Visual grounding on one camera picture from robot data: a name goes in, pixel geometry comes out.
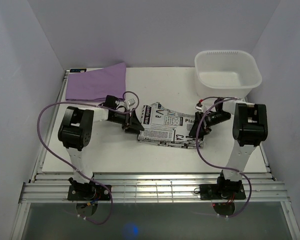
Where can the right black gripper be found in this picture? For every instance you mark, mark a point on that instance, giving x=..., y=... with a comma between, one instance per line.
x=199, y=123

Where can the folded purple trousers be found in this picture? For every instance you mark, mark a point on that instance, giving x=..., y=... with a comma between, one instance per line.
x=96, y=85

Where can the newspaper print trousers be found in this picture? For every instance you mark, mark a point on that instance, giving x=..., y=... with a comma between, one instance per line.
x=165, y=127

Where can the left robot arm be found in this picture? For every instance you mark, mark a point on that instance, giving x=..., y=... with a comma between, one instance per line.
x=75, y=133

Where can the white plastic basket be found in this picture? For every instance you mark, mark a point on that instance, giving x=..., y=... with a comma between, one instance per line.
x=225, y=73

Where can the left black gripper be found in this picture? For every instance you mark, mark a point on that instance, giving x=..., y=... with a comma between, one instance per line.
x=132, y=121

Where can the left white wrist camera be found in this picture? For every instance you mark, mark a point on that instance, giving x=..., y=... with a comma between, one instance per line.
x=129, y=103

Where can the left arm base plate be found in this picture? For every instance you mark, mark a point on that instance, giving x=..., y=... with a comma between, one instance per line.
x=99, y=194

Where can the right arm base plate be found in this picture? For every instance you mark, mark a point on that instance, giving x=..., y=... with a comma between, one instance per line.
x=214, y=192

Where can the dark label sticker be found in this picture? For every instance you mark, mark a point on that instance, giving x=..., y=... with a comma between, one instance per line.
x=77, y=70

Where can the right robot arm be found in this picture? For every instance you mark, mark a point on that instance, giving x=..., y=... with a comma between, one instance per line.
x=250, y=128

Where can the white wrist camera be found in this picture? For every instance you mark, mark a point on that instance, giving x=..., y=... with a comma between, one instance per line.
x=200, y=107
x=129, y=103

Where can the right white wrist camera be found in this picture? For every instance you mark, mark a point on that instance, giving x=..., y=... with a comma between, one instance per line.
x=200, y=107

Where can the aluminium rail frame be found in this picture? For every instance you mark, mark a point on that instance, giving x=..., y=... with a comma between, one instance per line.
x=261, y=188

